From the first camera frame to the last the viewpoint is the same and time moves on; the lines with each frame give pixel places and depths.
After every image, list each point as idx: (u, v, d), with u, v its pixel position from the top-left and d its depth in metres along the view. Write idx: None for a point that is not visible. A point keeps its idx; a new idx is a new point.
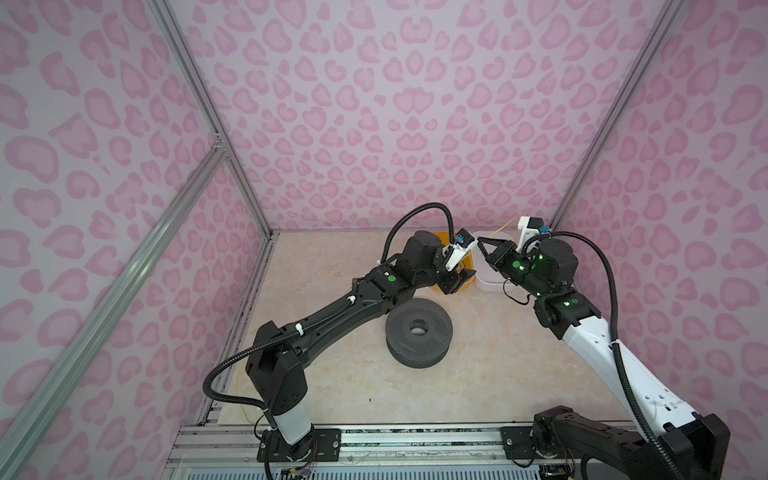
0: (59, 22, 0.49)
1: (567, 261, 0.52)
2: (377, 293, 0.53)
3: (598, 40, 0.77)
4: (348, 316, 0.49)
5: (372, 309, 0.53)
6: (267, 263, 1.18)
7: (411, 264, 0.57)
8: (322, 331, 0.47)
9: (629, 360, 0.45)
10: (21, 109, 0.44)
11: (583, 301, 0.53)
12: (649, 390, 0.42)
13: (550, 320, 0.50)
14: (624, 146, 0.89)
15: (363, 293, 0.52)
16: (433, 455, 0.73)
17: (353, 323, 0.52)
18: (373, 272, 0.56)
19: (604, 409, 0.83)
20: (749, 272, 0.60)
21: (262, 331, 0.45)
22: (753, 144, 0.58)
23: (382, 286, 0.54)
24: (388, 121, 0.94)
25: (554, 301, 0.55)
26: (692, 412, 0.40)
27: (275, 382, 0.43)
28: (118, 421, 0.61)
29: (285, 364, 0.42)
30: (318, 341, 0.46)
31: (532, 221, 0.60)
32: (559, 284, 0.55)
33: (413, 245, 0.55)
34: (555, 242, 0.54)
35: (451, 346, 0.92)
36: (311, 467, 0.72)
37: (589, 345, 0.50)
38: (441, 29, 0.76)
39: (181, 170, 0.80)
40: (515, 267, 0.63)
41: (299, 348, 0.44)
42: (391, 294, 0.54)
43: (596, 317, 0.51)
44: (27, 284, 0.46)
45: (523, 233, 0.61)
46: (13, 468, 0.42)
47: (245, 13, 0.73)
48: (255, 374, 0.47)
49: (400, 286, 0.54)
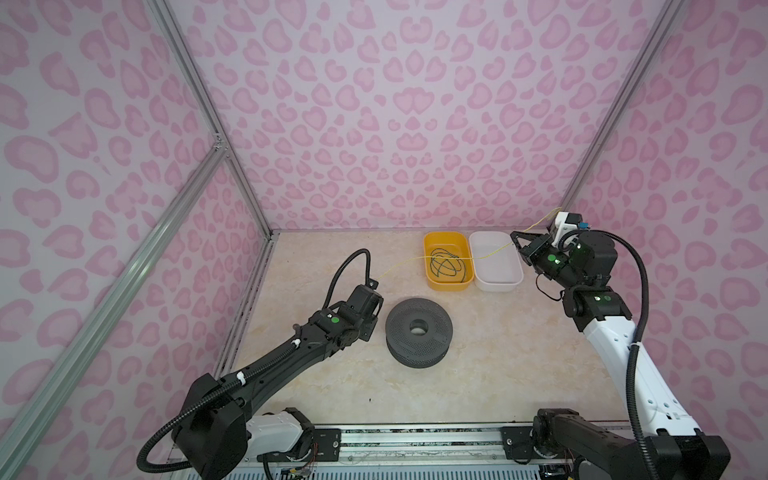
0: (58, 21, 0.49)
1: (604, 253, 0.52)
2: (321, 335, 0.54)
3: (599, 40, 0.77)
4: (293, 361, 0.49)
5: (316, 353, 0.53)
6: (267, 263, 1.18)
7: (356, 309, 0.62)
8: (266, 378, 0.45)
9: (646, 365, 0.44)
10: (20, 109, 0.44)
11: (617, 299, 0.51)
12: (654, 396, 0.41)
13: (575, 310, 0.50)
14: (624, 146, 0.89)
15: (307, 337, 0.53)
16: (432, 455, 0.73)
17: (297, 368, 0.51)
18: (316, 315, 0.57)
19: (603, 409, 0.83)
20: (748, 273, 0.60)
21: (196, 387, 0.42)
22: (753, 144, 0.58)
23: (325, 328, 0.55)
24: (388, 121, 0.94)
25: (584, 293, 0.54)
26: (694, 427, 0.38)
27: (213, 439, 0.39)
28: (118, 421, 0.61)
29: (225, 418, 0.39)
30: (261, 389, 0.45)
31: (572, 217, 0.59)
32: (593, 277, 0.54)
33: (359, 293, 0.62)
34: (597, 234, 0.53)
35: (451, 346, 0.92)
36: (311, 467, 0.72)
37: (608, 342, 0.49)
38: (441, 29, 0.76)
39: (181, 170, 0.80)
40: (551, 261, 0.63)
41: (240, 399, 0.42)
42: (335, 334, 0.55)
43: (625, 318, 0.49)
44: (27, 284, 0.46)
45: (560, 229, 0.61)
46: (13, 468, 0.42)
47: (245, 13, 0.73)
48: (186, 435, 0.42)
49: (346, 325, 0.57)
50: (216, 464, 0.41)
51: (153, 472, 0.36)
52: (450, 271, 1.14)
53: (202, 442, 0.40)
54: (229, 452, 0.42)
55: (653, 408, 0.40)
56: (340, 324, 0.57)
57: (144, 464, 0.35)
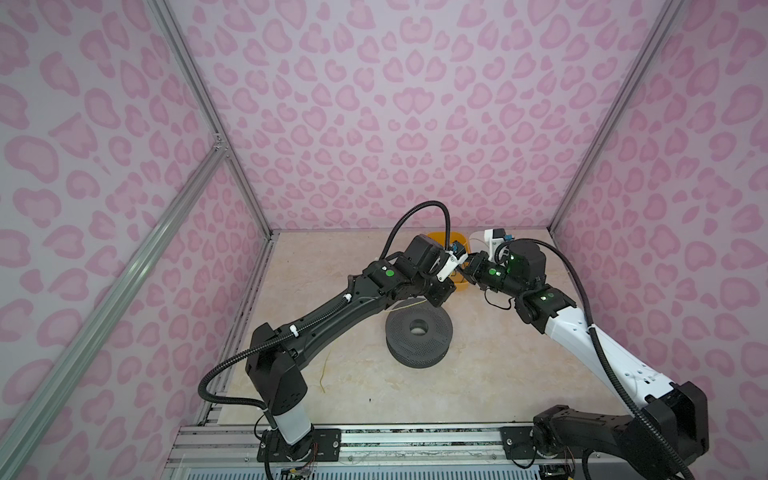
0: (58, 22, 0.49)
1: (535, 257, 0.57)
2: (374, 289, 0.51)
3: (598, 40, 0.77)
4: (345, 314, 0.48)
5: (370, 306, 0.51)
6: (267, 263, 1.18)
7: (414, 262, 0.57)
8: (319, 331, 0.46)
9: (609, 343, 0.47)
10: (20, 109, 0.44)
11: (560, 294, 0.56)
12: (627, 367, 0.44)
13: (530, 316, 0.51)
14: (624, 146, 0.89)
15: (359, 290, 0.51)
16: (432, 455, 0.73)
17: (350, 322, 0.50)
18: (370, 268, 0.54)
19: (604, 409, 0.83)
20: (748, 272, 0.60)
21: (258, 334, 0.45)
22: (753, 144, 0.58)
23: (379, 282, 0.52)
24: (388, 121, 0.94)
25: (532, 297, 0.58)
26: (669, 382, 0.42)
27: (273, 383, 0.42)
28: (117, 421, 0.61)
29: (280, 366, 0.41)
30: (314, 342, 0.46)
31: (497, 230, 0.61)
32: (533, 281, 0.58)
33: (418, 244, 0.56)
34: (523, 242, 0.58)
35: (451, 346, 0.92)
36: (311, 467, 0.72)
37: (569, 333, 0.52)
38: (441, 29, 0.76)
39: (181, 170, 0.80)
40: (492, 274, 0.66)
41: (294, 350, 0.43)
42: (389, 287, 0.51)
43: (573, 308, 0.54)
44: (27, 284, 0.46)
45: (491, 243, 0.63)
46: (13, 468, 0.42)
47: (245, 13, 0.73)
48: (254, 375, 0.47)
49: (401, 279, 0.53)
50: (278, 402, 0.45)
51: (215, 401, 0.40)
52: None
53: (265, 379, 0.46)
54: (289, 392, 0.46)
55: (632, 378, 0.43)
56: (395, 278, 0.53)
57: (208, 395, 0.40)
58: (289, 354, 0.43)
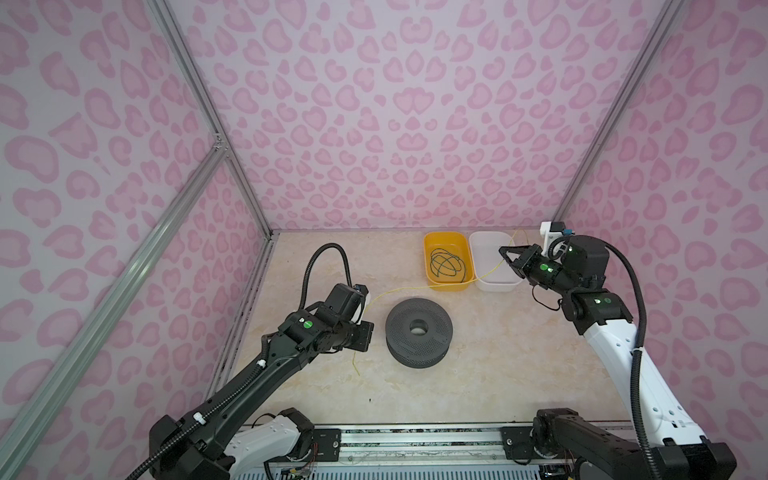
0: (58, 22, 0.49)
1: (596, 253, 0.52)
2: (292, 347, 0.49)
3: (598, 40, 0.77)
4: (259, 384, 0.45)
5: (288, 367, 0.48)
6: (267, 263, 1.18)
7: (335, 310, 0.56)
8: (231, 410, 0.42)
9: (649, 371, 0.43)
10: (20, 109, 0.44)
11: (617, 300, 0.51)
12: (659, 404, 0.40)
13: (575, 314, 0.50)
14: (624, 146, 0.89)
15: (275, 352, 0.48)
16: (432, 455, 0.73)
17: (269, 389, 0.47)
18: (287, 322, 0.52)
19: (604, 409, 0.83)
20: (748, 273, 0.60)
21: (156, 431, 0.39)
22: (753, 144, 0.58)
23: (297, 338, 0.50)
24: (388, 121, 0.94)
25: (583, 296, 0.53)
26: (700, 434, 0.38)
27: None
28: (117, 421, 0.61)
29: (187, 463, 0.37)
30: (226, 424, 0.41)
31: (554, 225, 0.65)
32: (588, 278, 0.54)
33: (339, 292, 0.57)
34: (586, 236, 0.53)
35: (451, 346, 0.92)
36: (311, 467, 0.72)
37: (609, 347, 0.48)
38: (441, 29, 0.76)
39: (180, 170, 0.79)
40: (544, 270, 0.62)
41: (202, 441, 0.39)
42: (308, 342, 0.49)
43: (627, 322, 0.48)
44: (27, 284, 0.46)
45: (546, 237, 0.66)
46: (12, 469, 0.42)
47: (245, 14, 0.73)
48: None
49: (320, 327, 0.51)
50: None
51: None
52: (450, 271, 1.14)
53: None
54: None
55: (658, 416, 0.40)
56: (313, 328, 0.51)
57: None
58: (197, 447, 0.38)
